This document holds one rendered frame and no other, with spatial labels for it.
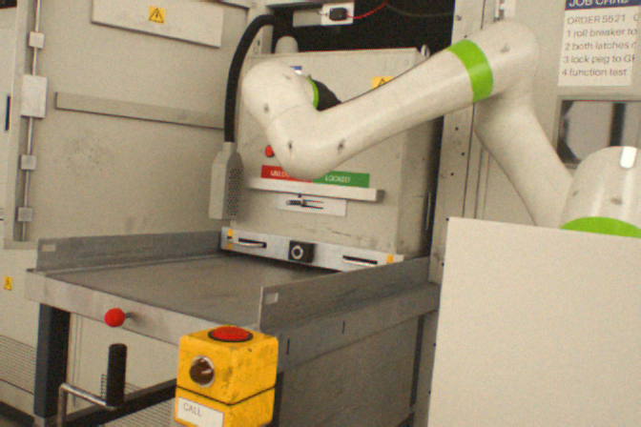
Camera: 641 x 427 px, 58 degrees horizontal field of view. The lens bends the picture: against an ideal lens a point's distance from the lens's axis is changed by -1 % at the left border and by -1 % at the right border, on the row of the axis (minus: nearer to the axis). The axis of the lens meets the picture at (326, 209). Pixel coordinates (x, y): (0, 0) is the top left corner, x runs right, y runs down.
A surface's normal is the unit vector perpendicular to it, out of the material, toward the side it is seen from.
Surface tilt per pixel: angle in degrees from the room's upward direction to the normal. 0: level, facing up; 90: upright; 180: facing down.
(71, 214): 90
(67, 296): 90
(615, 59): 90
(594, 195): 48
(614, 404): 90
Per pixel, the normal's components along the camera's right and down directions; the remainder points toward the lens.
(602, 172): -0.50, -0.71
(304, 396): 0.85, 0.11
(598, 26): -0.51, 0.00
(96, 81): 0.54, 0.09
